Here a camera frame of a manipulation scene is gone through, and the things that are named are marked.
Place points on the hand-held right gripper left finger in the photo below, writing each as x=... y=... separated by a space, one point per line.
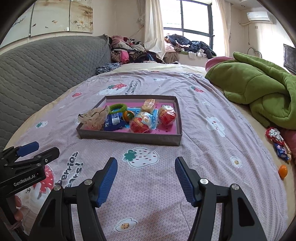
x=107 y=183

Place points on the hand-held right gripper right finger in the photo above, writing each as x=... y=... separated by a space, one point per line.
x=185 y=183

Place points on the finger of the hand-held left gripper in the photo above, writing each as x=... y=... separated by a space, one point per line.
x=41 y=157
x=27 y=148

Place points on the blue snack packet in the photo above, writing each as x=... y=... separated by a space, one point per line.
x=113 y=121

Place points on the red toy egg packet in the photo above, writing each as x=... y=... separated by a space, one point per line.
x=140 y=124
x=167 y=115

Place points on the small orange with leaf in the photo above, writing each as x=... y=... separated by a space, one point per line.
x=128 y=115

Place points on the clear cracker packet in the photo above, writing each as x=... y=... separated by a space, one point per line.
x=148 y=105

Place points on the person's left hand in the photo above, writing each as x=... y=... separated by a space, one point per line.
x=19 y=208

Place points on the lilac strawberry print bed sheet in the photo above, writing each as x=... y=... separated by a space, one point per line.
x=208 y=150

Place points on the grey quilted headboard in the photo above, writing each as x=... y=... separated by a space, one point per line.
x=46 y=71

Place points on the small plain orange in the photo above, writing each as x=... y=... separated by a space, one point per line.
x=282 y=171

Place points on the red candy packet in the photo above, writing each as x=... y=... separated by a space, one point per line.
x=274 y=135

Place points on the blue candy packet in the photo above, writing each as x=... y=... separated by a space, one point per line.
x=281 y=151

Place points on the blue patterned cloth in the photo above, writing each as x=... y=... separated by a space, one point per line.
x=107 y=68

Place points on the green fleece blanket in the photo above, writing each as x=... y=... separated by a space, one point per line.
x=254 y=85

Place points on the pink pillow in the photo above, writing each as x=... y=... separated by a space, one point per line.
x=217 y=62

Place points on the pile of mixed clothes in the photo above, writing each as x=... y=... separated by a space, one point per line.
x=131 y=51

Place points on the dark clothes on windowsill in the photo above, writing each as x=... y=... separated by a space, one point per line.
x=192 y=45

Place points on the cream curtain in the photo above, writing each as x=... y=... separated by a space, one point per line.
x=154 y=25
x=220 y=25

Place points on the black television screen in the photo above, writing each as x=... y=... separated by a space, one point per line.
x=290 y=59

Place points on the black framed window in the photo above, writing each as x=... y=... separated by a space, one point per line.
x=196 y=14

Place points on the white air conditioner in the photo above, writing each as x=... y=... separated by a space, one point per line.
x=257 y=16

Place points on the floral wall painting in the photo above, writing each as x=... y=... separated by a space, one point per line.
x=53 y=14

